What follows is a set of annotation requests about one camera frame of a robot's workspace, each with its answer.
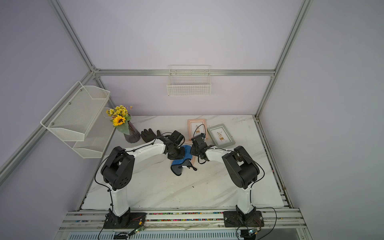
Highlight pink picture frame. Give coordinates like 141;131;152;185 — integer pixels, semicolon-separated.
184;141;198;166
187;119;208;140

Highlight dark glass vase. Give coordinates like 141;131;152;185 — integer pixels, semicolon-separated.
124;122;141;144

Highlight blue microfibre cloth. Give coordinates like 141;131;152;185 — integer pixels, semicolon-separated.
170;145;197;176

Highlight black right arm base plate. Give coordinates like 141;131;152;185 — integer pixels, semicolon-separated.
223;206;265;228

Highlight white wire wall basket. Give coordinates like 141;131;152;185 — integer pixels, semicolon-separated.
167;65;212;97

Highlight sunflower bouquet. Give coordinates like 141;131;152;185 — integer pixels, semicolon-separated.
106;105;132;135

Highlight aluminium enclosure frame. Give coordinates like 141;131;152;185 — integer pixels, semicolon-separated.
1;1;313;189

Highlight black yellow work glove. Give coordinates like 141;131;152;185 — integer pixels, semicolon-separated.
141;128;162;144

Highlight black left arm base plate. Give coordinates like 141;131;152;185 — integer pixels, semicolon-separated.
103;209;147;230

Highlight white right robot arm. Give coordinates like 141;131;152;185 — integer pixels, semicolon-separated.
191;134;260;223

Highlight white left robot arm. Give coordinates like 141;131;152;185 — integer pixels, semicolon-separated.
101;129;192;228

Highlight white mesh wall shelf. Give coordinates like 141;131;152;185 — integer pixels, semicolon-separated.
41;82;114;159

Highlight green picture frame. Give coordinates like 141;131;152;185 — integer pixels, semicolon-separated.
208;124;236;148

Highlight aluminium front rail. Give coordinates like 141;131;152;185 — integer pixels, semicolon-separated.
55;208;312;240

